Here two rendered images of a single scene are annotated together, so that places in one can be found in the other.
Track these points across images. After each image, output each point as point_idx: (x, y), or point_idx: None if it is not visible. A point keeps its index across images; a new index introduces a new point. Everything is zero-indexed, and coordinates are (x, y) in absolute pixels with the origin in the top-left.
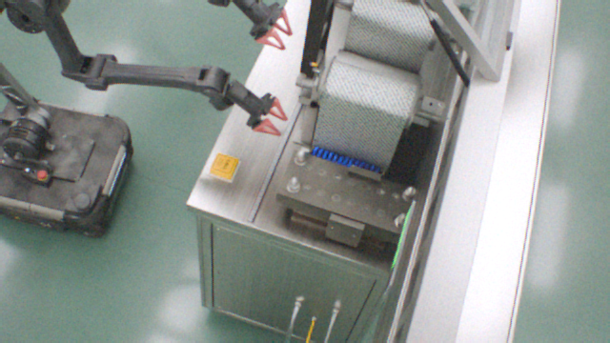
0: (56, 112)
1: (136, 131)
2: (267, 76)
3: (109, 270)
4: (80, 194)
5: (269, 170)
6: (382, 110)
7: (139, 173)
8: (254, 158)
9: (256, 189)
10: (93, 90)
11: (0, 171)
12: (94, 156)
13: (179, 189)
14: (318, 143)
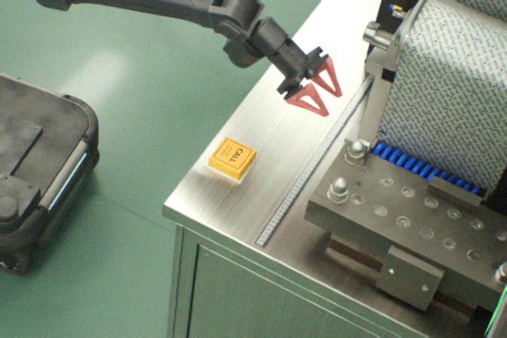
0: None
1: (109, 133)
2: (318, 44)
3: (27, 326)
4: (4, 198)
5: (301, 175)
6: (499, 82)
7: (102, 193)
8: (281, 155)
9: (278, 199)
10: (47, 7)
11: None
12: (38, 150)
13: (159, 224)
14: (386, 137)
